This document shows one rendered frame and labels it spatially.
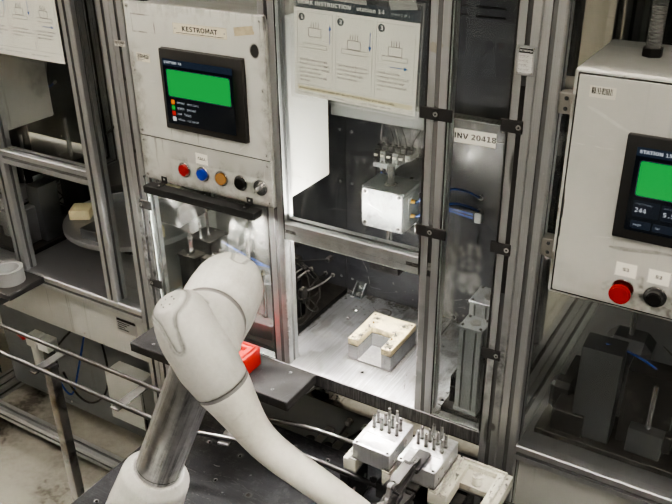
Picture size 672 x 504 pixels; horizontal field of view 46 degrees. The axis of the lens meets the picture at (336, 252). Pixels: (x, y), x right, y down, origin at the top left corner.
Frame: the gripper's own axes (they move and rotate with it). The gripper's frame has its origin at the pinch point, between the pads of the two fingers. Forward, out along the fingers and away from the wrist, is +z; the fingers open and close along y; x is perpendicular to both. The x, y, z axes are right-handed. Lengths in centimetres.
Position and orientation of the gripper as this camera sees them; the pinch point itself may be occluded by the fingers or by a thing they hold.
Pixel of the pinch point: (418, 470)
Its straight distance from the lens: 186.2
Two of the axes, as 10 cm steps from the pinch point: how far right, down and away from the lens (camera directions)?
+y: -0.2, -8.9, -4.5
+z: 5.3, -3.9, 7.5
